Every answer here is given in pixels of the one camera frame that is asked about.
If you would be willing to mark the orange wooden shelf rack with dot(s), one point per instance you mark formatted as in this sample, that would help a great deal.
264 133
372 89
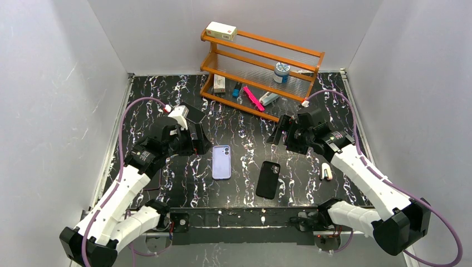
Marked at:
250 59

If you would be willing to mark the white cardboard box red label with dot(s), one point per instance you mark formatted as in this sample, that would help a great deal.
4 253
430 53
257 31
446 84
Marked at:
221 31

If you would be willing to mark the lilac phone case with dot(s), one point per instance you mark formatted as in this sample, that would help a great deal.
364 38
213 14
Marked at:
221 162

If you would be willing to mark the black phone case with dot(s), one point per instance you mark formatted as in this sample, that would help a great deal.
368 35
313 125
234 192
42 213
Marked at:
268 180

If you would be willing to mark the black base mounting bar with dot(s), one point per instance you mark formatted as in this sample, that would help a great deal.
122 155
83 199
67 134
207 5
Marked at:
300 225

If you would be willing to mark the blue marker pen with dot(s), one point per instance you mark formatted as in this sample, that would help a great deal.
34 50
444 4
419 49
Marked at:
236 90

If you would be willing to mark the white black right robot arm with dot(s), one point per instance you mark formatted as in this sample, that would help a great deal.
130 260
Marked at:
396 222

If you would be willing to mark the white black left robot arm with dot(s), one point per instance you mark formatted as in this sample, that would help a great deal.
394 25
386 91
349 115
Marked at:
99 237

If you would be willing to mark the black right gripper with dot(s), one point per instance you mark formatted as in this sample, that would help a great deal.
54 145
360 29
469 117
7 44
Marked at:
286 130

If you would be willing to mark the blue white round jar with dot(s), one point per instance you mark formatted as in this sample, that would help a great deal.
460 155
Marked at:
281 72

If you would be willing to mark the black smartphone purple edge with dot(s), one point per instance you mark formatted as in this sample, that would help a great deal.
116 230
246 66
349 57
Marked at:
155 182

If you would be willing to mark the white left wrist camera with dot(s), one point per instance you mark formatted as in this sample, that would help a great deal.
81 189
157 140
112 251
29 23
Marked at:
179 113

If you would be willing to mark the small white grey box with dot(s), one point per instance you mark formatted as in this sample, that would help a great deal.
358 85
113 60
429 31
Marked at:
219 85

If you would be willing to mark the pink highlighter pen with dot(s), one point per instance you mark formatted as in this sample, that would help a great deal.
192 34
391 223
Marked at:
253 99

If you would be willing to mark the small white pink gadget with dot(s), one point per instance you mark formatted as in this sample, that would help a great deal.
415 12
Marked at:
326 172

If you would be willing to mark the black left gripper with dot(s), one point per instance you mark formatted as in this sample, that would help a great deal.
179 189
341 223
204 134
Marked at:
195 136

